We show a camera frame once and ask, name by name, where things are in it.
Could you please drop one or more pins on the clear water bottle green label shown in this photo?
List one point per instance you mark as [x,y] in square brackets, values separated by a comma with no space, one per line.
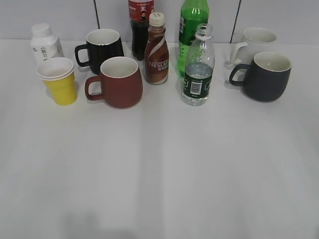
[199,67]

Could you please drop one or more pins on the yellow paper cup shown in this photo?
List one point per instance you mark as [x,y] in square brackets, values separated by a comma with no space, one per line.
[58,76]

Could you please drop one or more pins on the dark red ceramic mug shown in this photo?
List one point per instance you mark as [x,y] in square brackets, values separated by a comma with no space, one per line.
[121,83]

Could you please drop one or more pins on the brown Nescafe coffee bottle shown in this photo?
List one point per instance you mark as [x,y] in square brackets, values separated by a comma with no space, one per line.
[156,53]

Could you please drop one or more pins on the black ceramic mug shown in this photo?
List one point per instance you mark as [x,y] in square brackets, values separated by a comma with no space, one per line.
[101,44]

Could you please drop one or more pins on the cola bottle red label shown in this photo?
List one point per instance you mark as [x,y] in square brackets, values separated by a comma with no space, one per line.
[139,12]

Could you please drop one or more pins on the green soda bottle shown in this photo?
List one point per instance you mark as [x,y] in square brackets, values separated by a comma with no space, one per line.
[192,13]

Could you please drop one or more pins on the dark grey ceramic mug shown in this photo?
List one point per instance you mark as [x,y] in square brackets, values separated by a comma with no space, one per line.
[266,76]

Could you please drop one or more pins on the white ceramic mug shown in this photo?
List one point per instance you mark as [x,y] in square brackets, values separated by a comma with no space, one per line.
[255,40]

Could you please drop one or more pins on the white yogurt drink bottle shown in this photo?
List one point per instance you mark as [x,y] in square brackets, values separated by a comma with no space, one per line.
[44,43]

